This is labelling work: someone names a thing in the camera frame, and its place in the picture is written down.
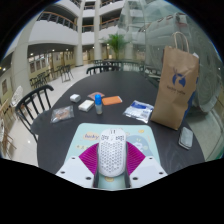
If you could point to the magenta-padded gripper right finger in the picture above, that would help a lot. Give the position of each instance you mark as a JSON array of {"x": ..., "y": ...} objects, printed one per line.
[{"x": 146, "y": 168}]

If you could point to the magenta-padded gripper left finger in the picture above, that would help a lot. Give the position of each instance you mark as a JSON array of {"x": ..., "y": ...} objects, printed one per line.
[{"x": 76, "y": 168}]

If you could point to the white perforated computer mouse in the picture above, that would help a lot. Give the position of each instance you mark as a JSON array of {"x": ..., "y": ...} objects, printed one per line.
[{"x": 112, "y": 155}]

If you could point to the light teal printed mouse pad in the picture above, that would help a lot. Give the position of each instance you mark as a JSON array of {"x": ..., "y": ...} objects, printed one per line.
[{"x": 87, "y": 136}]

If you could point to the grey zip pouch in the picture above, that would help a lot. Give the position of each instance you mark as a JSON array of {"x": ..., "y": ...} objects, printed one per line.
[{"x": 186, "y": 137}]

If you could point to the clear plastic snack bag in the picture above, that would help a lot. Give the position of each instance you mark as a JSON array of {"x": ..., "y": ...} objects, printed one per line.
[{"x": 62, "y": 114}]

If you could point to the white and blue plastic packet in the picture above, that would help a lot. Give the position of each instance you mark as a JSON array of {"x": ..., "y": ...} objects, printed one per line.
[{"x": 138, "y": 111}]

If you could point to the small blue-capped bottle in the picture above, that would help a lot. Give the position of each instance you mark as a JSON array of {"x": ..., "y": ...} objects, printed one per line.
[{"x": 98, "y": 105}]

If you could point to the small white box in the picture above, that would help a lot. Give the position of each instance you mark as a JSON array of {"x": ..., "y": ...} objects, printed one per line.
[{"x": 75, "y": 98}]

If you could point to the brown flat sachet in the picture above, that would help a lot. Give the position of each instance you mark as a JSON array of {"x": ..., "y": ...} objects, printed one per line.
[{"x": 91, "y": 95}]

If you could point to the flat orange packet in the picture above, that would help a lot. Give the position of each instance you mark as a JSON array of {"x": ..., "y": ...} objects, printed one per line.
[{"x": 112, "y": 100}]

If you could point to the brown paper bag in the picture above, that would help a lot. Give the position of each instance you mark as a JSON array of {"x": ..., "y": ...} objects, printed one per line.
[{"x": 175, "y": 90}]

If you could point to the black spindle-back chair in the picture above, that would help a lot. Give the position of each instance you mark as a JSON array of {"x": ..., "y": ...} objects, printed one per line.
[
  {"x": 100, "y": 68},
  {"x": 26, "y": 100}
]

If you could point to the white lattice chair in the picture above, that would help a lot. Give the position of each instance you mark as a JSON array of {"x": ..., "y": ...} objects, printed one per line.
[{"x": 17, "y": 96}]

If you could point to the group of dark chairs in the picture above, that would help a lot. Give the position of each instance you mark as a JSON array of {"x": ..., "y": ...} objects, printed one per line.
[{"x": 65, "y": 72}]

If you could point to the green potted plant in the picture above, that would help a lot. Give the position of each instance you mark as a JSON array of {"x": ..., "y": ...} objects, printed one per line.
[{"x": 116, "y": 42}]

